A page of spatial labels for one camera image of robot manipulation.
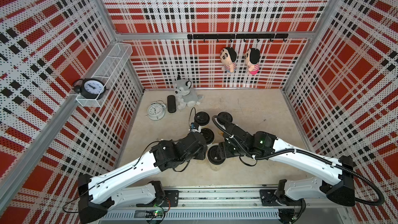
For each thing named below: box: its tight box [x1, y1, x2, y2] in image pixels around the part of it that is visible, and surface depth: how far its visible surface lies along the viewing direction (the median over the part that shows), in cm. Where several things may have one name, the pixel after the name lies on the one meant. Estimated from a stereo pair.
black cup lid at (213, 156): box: [207, 145, 226, 166], surface depth 70 cm
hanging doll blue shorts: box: [220, 47, 237, 76], surface depth 96 cm
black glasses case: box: [166, 94, 177, 114], surface depth 111 cm
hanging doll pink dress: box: [244, 47, 261, 75], surface depth 97 cm
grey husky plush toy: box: [174, 74, 205, 110], surface depth 101 cm
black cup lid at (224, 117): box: [217, 111, 233, 125], surface depth 85 cm
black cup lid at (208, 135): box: [200, 128, 215, 145], surface depth 78 cm
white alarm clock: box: [145, 100, 167, 121], surface depth 107 cm
